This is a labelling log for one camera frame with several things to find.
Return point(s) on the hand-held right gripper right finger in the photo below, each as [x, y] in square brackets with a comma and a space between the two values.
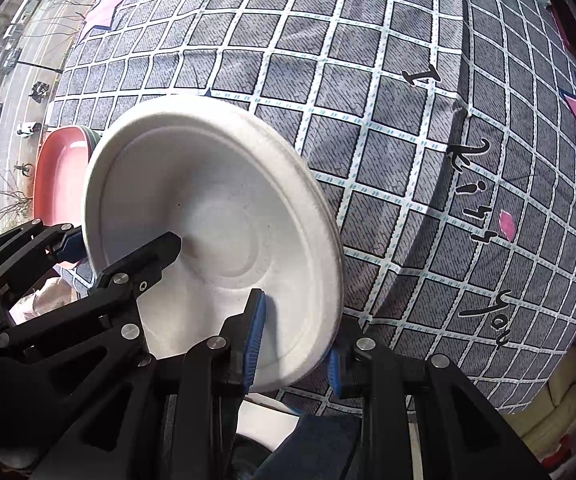
[334, 375]

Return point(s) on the white round object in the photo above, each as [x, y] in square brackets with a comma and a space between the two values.
[268, 420]

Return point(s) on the pale plastic bag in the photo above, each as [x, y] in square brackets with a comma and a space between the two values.
[48, 302]

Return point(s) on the pink plate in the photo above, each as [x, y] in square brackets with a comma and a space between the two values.
[55, 185]

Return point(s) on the dark red object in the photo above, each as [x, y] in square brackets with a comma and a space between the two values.
[575, 45]

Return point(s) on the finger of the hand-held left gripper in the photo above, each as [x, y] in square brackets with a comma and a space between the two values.
[70, 246]
[155, 255]

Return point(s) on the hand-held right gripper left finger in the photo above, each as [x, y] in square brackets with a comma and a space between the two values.
[255, 332]

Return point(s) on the white bowl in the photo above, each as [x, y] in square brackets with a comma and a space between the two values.
[208, 185]

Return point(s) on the cream sofa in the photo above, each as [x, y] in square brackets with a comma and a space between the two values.
[563, 402]

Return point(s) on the dark cloth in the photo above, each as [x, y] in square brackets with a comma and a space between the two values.
[318, 450]

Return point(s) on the grey checked printed blanket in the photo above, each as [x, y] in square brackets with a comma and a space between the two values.
[368, 160]

